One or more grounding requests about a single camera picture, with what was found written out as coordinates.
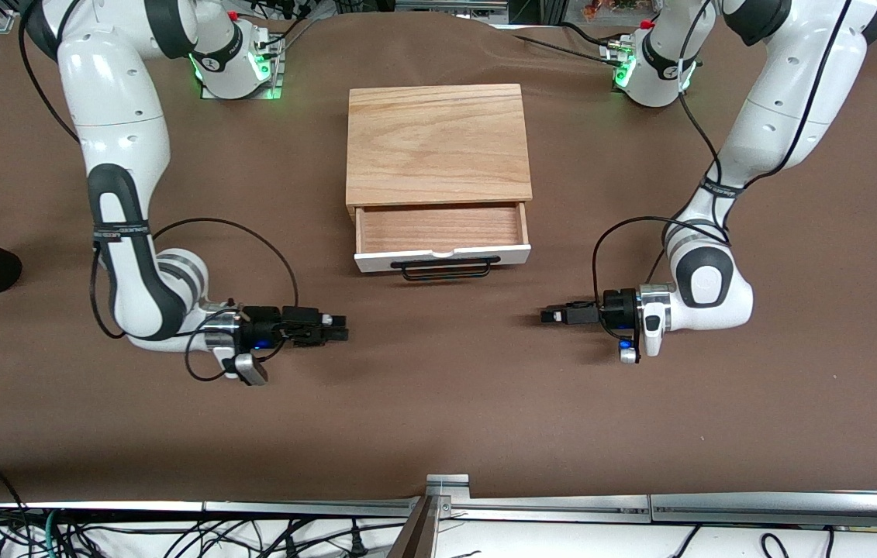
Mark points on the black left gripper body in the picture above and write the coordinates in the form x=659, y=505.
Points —
x=619, y=308

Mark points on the short aluminium frame rail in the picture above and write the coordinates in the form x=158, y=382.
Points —
x=795, y=508

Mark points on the wooden drawer cabinet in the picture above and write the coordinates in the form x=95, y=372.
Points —
x=438, y=139

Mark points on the aluminium frame post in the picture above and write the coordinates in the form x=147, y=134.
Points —
x=426, y=527

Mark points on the long aluminium frame rail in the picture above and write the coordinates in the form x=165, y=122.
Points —
x=547, y=508

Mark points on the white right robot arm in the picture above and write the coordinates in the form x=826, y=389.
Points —
x=120, y=116

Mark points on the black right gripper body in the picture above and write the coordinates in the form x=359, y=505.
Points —
x=260, y=325

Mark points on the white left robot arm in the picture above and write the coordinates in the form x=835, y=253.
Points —
x=787, y=116

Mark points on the brown table cloth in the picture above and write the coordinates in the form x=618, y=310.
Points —
x=438, y=403

